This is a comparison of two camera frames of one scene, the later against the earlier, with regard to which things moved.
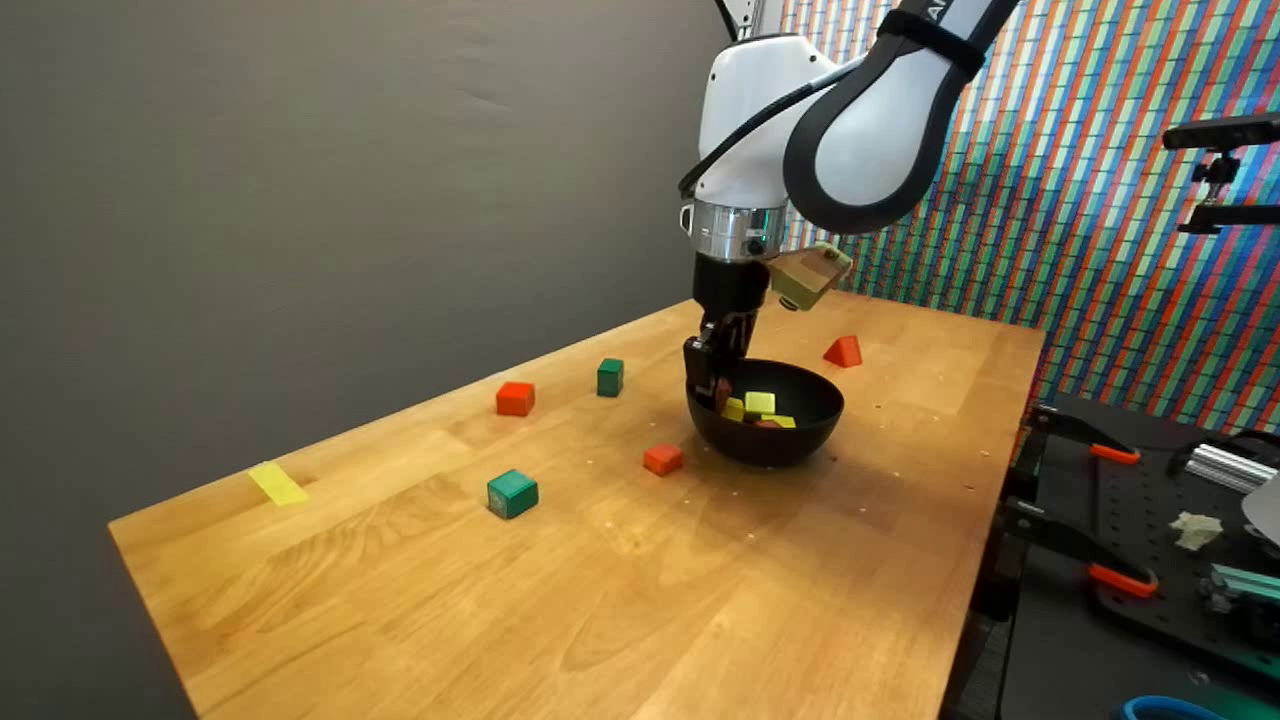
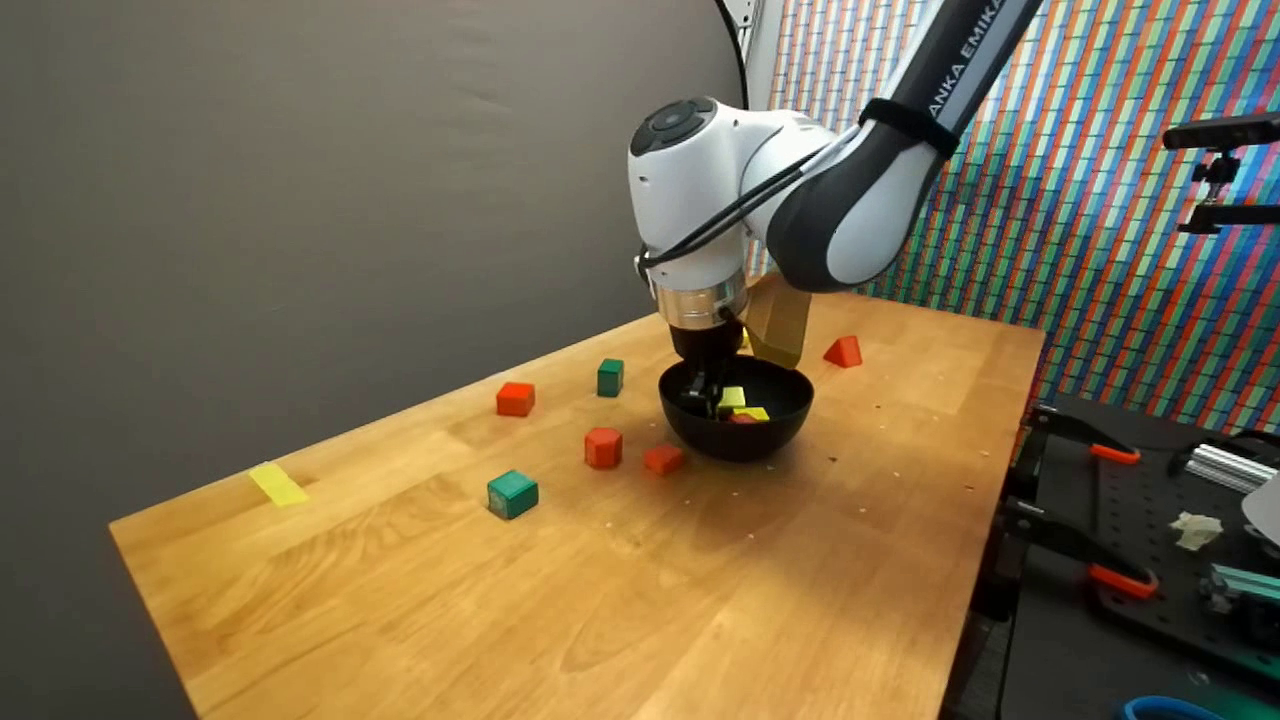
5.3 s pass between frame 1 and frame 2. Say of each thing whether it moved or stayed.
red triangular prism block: stayed
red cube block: stayed
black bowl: moved
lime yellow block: moved
